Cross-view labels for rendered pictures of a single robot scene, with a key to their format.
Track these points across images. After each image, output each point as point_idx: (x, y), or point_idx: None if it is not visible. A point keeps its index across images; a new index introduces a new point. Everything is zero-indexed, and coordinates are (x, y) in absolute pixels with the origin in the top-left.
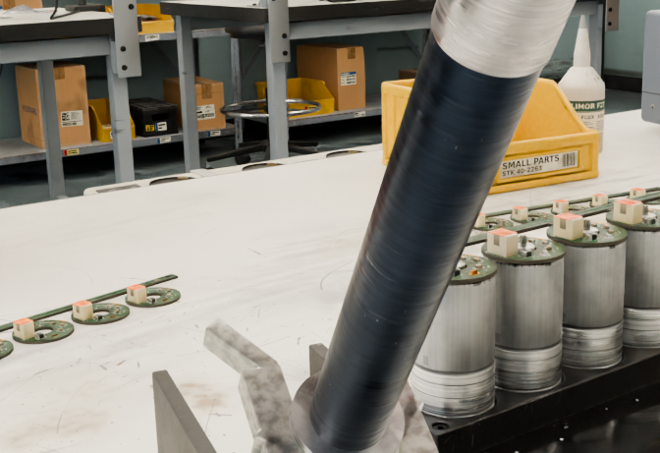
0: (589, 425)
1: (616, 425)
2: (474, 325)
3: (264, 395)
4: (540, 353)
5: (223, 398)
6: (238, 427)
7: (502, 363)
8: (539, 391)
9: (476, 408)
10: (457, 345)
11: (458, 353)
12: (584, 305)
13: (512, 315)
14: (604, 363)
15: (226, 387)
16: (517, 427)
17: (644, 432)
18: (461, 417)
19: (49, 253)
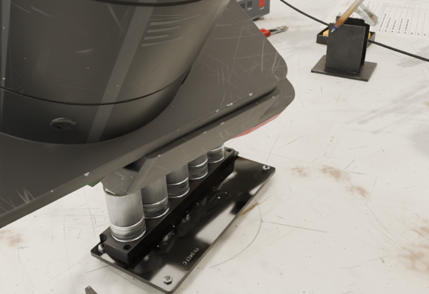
0: (182, 222)
1: (192, 220)
2: (135, 206)
3: None
4: (160, 203)
5: (21, 236)
6: (34, 253)
7: (145, 208)
8: (161, 215)
9: (140, 234)
10: (129, 216)
11: (129, 219)
12: (173, 175)
13: (147, 192)
14: (183, 193)
15: (20, 229)
16: (156, 234)
17: (203, 221)
18: (134, 239)
19: None
